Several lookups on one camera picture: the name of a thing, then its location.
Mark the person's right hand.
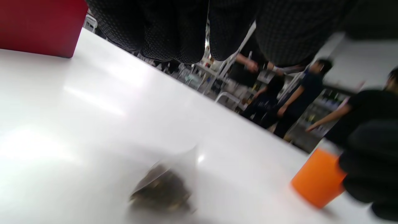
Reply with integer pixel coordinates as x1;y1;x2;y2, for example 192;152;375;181
339;120;398;221

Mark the person's left hand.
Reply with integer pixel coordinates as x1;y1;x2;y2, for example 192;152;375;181
86;0;398;67

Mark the orange cup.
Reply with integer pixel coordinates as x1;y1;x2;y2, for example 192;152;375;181
291;146;347;208

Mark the red tea bag box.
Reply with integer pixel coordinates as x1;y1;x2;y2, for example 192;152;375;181
0;0;89;59

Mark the clear pyramid tea bag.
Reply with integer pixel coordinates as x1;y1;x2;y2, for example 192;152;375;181
129;145;199;215

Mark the white metal rack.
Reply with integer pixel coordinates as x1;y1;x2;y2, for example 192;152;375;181
191;20;258;97

